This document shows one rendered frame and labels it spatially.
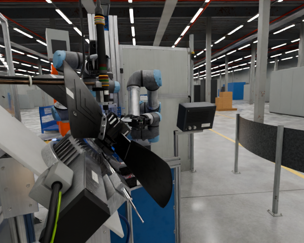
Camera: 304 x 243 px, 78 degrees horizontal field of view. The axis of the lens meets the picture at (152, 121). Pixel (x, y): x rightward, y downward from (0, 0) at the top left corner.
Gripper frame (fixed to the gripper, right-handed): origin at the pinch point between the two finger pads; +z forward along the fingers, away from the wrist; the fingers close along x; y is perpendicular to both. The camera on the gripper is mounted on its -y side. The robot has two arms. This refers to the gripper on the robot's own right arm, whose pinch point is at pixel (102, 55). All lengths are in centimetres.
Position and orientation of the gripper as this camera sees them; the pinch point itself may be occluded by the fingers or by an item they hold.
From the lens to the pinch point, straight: 88.0
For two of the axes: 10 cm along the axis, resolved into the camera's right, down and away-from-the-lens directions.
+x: -8.7, 1.1, -4.8
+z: 4.9, 1.1, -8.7
